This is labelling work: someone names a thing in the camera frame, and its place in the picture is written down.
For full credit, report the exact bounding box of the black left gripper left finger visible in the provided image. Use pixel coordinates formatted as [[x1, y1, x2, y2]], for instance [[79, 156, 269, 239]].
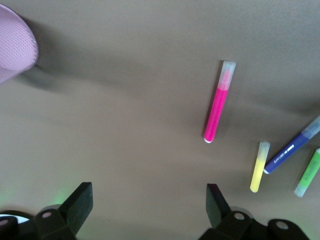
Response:
[[33, 181, 94, 240]]

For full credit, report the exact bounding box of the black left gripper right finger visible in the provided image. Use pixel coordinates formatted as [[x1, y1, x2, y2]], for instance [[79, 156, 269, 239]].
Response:
[[199, 183, 266, 240]]

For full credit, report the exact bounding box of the pink marker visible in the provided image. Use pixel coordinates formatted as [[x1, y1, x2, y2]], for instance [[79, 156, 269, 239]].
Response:
[[203, 60, 237, 144]]

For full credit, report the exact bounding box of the yellow marker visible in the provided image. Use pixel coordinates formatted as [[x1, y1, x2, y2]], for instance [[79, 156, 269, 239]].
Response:
[[249, 141, 271, 194]]

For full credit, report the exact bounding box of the purple marker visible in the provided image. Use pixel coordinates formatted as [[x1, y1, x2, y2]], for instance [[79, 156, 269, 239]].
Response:
[[263, 116, 320, 175]]

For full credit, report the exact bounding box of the green marker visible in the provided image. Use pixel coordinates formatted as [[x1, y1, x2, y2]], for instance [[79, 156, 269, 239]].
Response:
[[293, 147, 320, 198]]

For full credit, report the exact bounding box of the brown table cover sheet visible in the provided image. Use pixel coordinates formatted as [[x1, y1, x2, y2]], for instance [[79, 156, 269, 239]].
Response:
[[0, 0, 320, 240]]

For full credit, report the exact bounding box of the pink mesh cup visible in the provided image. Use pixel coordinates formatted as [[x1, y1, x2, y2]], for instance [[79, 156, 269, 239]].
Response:
[[0, 3, 40, 86]]

